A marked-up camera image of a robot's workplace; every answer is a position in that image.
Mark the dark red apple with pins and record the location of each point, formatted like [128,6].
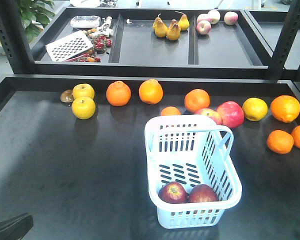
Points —
[202,193]
[173,193]

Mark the white perforated plastic board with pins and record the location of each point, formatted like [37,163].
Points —
[68,46]

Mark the light blue plastic basket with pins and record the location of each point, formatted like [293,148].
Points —
[191,150]

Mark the black upright rack post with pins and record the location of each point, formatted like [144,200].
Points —
[14,40]

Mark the pale apple on back tray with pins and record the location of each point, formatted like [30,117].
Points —
[214,16]

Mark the yellow green apple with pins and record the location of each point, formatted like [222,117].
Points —
[83,107]
[83,90]

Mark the bright red apple left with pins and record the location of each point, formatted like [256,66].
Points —
[212,114]

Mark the yellow pear right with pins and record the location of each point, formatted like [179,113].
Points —
[183,21]

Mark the white plastic device back tray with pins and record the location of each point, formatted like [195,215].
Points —
[84,22]

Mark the yellow pear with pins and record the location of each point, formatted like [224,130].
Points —
[183,21]
[174,31]
[159,27]

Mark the brown mushroom shaped object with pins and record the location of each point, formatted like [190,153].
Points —
[67,96]

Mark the yellow orange citrus fruit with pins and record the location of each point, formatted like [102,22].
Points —
[254,109]

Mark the orange back centre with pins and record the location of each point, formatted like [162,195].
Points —
[196,99]

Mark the orange back far left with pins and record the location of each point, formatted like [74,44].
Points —
[118,93]

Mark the orange front centre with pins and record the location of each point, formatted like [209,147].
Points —
[280,142]

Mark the yellow pear left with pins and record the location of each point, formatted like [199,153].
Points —
[159,27]

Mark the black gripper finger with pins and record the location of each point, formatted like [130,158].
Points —
[17,227]

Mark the black wooden produce stand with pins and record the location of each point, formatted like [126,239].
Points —
[86,179]

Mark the yellow green apple front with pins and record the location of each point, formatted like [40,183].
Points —
[83,107]

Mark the small orange left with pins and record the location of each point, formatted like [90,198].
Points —
[170,111]

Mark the large orange back right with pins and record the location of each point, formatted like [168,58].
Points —
[285,108]

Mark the green potted plant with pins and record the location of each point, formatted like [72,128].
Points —
[35,16]

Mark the bright red apple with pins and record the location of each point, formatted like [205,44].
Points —
[231,114]
[212,114]

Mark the yellow green apple back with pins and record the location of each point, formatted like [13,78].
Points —
[83,90]

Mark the pink apple back tray right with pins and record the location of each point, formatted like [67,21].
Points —
[231,18]

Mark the pink apple on back tray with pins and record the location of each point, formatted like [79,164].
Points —
[203,27]

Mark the bright red apple right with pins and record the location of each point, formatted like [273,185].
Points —
[231,114]

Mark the yellow pear middle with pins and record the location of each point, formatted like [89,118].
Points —
[174,31]

